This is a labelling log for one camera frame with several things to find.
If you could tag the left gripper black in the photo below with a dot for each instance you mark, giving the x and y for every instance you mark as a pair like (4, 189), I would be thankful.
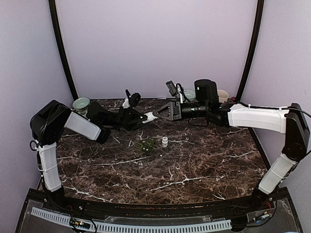
(127, 119)

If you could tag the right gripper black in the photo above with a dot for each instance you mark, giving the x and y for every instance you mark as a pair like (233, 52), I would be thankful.
(177, 111)

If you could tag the white pill bottle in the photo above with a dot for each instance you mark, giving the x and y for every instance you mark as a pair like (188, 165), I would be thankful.
(150, 117)

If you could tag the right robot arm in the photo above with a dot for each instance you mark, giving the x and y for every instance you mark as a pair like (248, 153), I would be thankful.
(289, 121)

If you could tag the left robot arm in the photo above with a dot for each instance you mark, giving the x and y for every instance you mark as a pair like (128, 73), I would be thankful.
(51, 123)

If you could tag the white bottle cap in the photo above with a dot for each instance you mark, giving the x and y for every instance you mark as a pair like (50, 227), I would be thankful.
(165, 141)

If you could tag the pale green bowl right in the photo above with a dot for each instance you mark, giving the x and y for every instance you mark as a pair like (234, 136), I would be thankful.
(190, 94)

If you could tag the pale green bowl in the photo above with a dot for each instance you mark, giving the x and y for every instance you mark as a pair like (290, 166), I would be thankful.
(190, 94)
(80, 105)

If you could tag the pale green bowl left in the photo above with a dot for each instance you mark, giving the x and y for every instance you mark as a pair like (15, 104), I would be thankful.
(80, 105)

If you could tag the cream floral mug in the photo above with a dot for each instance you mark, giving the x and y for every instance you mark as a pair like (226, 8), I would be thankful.
(223, 96)

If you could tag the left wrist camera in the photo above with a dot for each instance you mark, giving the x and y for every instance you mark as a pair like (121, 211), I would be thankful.
(131, 100)

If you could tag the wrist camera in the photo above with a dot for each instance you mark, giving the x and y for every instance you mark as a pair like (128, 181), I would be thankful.
(176, 91)
(131, 100)

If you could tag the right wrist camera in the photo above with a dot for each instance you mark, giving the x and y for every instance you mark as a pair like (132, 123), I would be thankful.
(176, 91)

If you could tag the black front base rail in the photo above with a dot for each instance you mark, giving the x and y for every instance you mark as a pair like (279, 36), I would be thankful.
(279, 202)

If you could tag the white slotted cable duct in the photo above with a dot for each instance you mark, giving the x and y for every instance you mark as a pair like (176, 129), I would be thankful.
(131, 225)

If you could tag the left black frame post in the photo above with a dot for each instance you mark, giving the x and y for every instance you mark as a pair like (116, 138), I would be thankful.
(61, 48)

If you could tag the black frame post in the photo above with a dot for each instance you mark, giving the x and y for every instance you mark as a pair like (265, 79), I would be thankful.
(251, 50)
(61, 48)

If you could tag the right black frame post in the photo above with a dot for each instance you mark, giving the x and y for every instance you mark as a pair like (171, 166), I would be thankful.
(251, 50)

